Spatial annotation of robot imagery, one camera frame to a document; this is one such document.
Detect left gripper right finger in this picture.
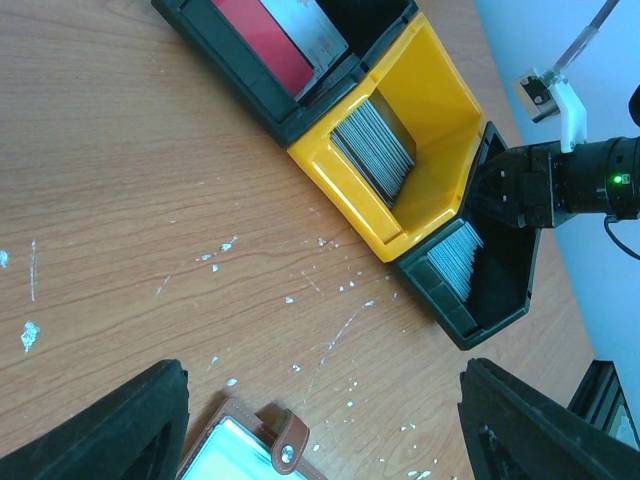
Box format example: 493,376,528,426
458,358,639,479

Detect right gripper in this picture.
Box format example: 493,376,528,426
471,142,575,229

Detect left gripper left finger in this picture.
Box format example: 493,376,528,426
1,359,189,479

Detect brown leather card holder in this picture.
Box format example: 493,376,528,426
176,397,325,479

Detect yellow bin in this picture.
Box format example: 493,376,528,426
288,13,486,263

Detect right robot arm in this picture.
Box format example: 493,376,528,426
468,77,639,229

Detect blue card stack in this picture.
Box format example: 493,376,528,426
427,222,484,301

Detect dark grey card stack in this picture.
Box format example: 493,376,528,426
330,91,417,209

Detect white card stack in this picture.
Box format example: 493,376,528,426
261,0,349,100

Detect red card stack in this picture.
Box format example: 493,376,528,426
213,0,313,96

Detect black bin right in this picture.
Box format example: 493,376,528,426
392,122,541,350

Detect black bin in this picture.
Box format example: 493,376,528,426
392,122,541,350
152,0,418,148

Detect black bin left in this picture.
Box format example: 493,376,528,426
152,0,418,148

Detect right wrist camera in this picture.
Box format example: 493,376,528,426
512,69,587,154

